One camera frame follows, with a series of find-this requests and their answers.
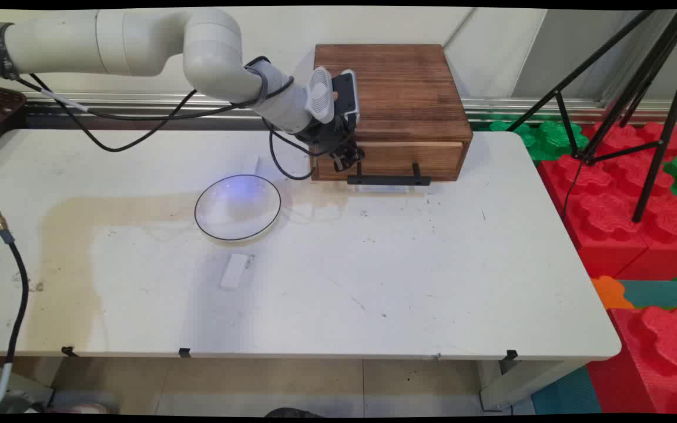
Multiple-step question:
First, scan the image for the brown wooden cabinet box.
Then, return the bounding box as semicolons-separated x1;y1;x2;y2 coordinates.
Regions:
311;44;473;183

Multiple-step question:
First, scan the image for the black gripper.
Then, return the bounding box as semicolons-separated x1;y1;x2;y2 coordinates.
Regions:
297;115;366;173

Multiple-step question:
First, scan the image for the teal foam block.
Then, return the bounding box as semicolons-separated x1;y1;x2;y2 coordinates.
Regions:
619;279;677;310

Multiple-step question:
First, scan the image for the teal foam floor mat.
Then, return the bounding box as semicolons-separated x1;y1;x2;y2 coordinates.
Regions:
531;365;602;415

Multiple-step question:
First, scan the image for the aluminium window rail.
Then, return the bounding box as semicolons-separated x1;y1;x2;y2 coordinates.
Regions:
24;91;677;127

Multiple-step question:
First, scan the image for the wooden drawer with black handle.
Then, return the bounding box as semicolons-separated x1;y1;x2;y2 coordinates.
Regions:
315;140;467;187

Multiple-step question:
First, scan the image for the black cable with brass connector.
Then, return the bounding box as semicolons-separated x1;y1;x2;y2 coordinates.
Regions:
0;188;29;413

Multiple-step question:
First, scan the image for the black cable with grey sleeve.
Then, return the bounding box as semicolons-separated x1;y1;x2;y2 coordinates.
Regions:
0;56;295;122

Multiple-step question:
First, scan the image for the orange foam block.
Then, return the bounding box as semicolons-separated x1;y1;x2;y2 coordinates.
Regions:
590;275;635;311

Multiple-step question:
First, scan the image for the black tripod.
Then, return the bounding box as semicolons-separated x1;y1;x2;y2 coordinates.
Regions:
506;8;677;224

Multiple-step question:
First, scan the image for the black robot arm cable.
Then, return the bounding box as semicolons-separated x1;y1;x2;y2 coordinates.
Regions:
28;56;317;181

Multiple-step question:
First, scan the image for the white framed wrist camera box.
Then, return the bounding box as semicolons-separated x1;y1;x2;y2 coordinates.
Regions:
337;69;361;125

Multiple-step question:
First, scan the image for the white plate with black rim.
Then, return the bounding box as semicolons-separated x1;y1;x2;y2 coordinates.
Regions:
194;174;282;242

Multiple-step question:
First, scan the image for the large red foam block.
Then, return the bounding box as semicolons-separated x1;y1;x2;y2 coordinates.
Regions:
586;305;677;415

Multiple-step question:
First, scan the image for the white table leg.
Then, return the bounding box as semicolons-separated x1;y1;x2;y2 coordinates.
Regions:
478;358;587;412

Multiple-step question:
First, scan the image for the white rectangular block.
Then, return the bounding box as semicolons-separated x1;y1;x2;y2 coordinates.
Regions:
220;253;254;291

